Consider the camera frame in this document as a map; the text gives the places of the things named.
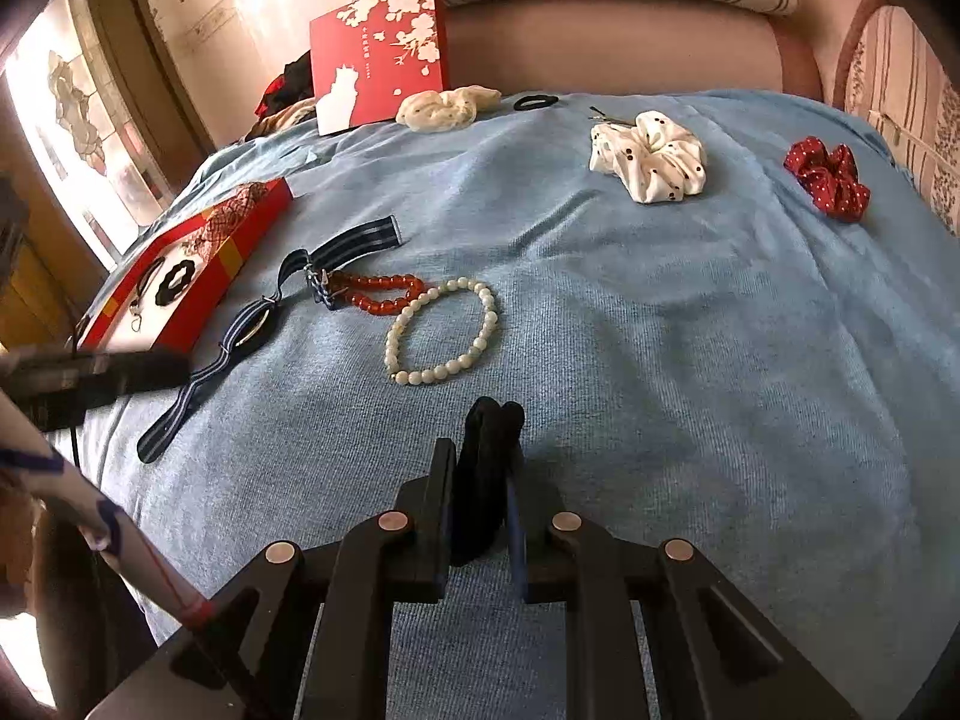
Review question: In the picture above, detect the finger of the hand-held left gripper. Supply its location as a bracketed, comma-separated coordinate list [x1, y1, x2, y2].
[94, 349, 192, 400]

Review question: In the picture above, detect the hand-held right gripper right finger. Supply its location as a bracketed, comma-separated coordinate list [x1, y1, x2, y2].
[504, 465, 863, 720]

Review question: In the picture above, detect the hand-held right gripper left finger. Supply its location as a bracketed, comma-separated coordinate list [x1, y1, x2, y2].
[86, 439, 458, 720]

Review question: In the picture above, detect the plain black scrunchie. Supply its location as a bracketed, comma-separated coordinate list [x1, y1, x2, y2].
[448, 395, 527, 568]

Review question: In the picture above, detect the black cord pendant necklace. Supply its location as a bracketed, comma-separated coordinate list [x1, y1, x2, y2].
[127, 256, 167, 335]

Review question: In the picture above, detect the black scalloped scrunchie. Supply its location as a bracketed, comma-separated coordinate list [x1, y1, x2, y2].
[152, 259, 197, 308]

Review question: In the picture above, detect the red box tray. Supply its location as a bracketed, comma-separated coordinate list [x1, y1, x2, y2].
[75, 178, 295, 355]

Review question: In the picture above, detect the blue striped strap watch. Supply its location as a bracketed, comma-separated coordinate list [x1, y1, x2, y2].
[136, 215, 407, 464]

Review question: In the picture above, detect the red plaid scrunchie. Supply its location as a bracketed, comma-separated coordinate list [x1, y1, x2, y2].
[182, 184, 272, 260]

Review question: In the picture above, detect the small white bead bracelet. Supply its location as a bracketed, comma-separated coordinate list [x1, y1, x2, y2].
[385, 277, 500, 386]

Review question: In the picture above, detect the red bead bracelet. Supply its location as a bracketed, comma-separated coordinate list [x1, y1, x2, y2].
[327, 273, 426, 317]

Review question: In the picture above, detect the white black-dotted scrunchie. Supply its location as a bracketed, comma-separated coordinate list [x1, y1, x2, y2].
[588, 110, 707, 205]

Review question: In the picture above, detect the person's left forearm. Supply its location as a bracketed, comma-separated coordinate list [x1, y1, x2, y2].
[0, 390, 215, 623]

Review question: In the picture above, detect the blue blanket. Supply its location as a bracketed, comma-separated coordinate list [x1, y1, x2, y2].
[45, 88, 960, 720]

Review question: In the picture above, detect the window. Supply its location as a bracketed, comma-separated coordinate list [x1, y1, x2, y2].
[4, 0, 177, 267]

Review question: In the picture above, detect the dark clothes pile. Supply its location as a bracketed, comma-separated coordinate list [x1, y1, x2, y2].
[244, 51, 317, 142]

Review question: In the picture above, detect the red floral box lid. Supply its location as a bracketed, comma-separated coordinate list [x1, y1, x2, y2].
[309, 0, 449, 137]

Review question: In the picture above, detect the cream dotted scrunchie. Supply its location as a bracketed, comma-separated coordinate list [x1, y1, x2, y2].
[395, 86, 502, 136]

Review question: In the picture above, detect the red white-dotted scrunchie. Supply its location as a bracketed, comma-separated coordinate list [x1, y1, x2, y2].
[783, 136, 872, 224]

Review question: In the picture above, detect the pink sofa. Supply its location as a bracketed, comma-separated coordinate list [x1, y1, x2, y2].
[442, 0, 960, 107]

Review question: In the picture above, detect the striped floral side cushion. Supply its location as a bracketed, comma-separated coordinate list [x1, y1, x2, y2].
[844, 6, 960, 237]

